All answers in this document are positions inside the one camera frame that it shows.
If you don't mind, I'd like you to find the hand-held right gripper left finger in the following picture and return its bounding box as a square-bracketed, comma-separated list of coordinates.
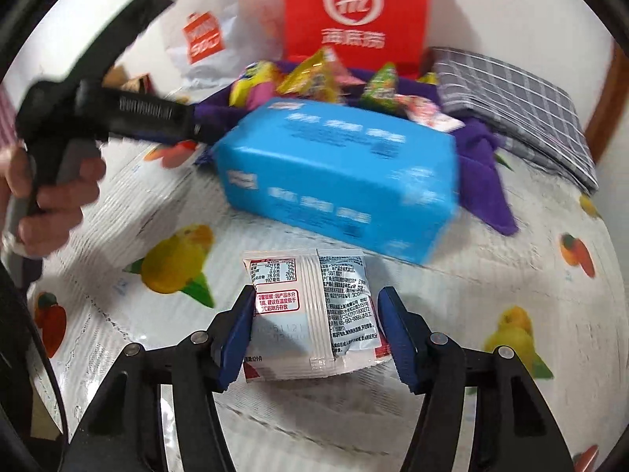
[69, 285, 257, 472]

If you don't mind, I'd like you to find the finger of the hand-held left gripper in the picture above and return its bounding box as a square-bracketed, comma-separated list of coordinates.
[194, 107, 224, 146]

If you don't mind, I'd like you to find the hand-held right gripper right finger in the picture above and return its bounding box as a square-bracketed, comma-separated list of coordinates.
[376, 285, 576, 472]

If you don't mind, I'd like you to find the white snack packet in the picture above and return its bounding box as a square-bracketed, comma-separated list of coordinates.
[241, 250, 394, 383]

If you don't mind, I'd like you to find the blue tissue box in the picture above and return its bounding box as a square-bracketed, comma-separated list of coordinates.
[212, 97, 463, 265]

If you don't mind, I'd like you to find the person's left hand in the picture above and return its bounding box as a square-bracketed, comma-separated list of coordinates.
[0, 146, 106, 259]

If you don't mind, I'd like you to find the yellow pink triangular snack packet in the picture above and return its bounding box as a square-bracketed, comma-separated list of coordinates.
[228, 61, 283, 109]

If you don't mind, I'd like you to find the patterned book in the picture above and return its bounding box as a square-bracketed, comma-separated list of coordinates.
[120, 73, 152, 94]

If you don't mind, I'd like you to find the white plastic shopping bag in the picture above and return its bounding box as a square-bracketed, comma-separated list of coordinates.
[164, 2, 286, 90]

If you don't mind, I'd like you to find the green snack packet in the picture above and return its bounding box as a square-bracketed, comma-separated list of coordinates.
[361, 63, 399, 109]

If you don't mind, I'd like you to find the purple towel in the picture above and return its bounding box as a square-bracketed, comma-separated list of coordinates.
[194, 59, 519, 236]

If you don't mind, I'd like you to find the pink panda snack packet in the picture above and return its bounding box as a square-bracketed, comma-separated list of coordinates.
[393, 93, 465, 133]

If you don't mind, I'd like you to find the red paper bag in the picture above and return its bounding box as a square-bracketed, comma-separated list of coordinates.
[282, 0, 434, 79]

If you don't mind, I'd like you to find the grey checked folded cloth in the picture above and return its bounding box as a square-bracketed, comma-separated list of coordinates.
[425, 46, 599, 194]

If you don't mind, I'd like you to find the brown wooden door frame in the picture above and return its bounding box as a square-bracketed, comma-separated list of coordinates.
[585, 44, 629, 163]

